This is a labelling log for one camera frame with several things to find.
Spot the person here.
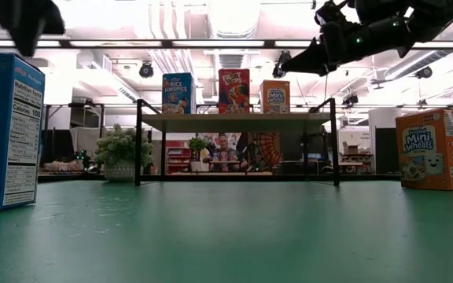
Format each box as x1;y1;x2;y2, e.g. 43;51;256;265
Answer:
202;132;249;173

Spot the orange Mini Wheats box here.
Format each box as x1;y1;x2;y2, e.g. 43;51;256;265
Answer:
260;79;291;115
394;108;453;192

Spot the pale bushy potted plant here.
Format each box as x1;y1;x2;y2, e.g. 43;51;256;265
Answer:
94;123;155;183

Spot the orange patterned tapestry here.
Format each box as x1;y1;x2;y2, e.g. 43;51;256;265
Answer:
248;132;283;171

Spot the pink Froot Loops box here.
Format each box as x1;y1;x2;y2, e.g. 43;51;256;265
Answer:
218;68;252;115

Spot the red drawer unit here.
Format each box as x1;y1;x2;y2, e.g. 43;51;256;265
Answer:
166;140;192;175

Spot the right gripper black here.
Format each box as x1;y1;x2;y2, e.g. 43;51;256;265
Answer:
280;0;414;78

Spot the black rig frame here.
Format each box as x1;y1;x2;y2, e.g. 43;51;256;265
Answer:
0;38;453;184

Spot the green table mat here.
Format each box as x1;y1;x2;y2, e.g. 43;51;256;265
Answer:
0;179;453;283

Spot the dark leafy potted plant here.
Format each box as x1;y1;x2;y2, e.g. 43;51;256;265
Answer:
189;137;210;173

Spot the cardboard box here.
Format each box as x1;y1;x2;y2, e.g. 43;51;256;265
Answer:
342;141;363;156

